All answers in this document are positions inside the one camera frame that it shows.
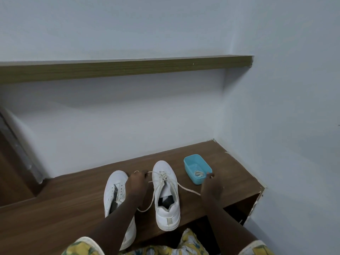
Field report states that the person's left forearm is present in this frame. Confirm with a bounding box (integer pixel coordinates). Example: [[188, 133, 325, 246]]
[[90, 198, 144, 255]]

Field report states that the blue plastic basket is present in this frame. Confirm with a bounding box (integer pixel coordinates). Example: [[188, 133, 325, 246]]
[[183, 154, 213, 186]]

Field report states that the person's right forearm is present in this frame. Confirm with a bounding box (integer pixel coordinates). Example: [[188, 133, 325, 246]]
[[208, 199, 259, 255]]

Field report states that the white sneaker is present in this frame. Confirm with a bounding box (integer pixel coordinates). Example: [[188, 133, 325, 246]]
[[103, 170, 137, 251], [152, 160, 181, 232]]

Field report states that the person's left hand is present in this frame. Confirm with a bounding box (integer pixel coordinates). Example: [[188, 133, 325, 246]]
[[125, 170, 149, 204]]

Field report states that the wooden wall shelf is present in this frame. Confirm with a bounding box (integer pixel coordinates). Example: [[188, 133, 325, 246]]
[[0, 55, 254, 85]]

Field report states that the person's right hand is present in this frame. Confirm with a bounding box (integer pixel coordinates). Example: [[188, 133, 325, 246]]
[[200, 172, 224, 204]]

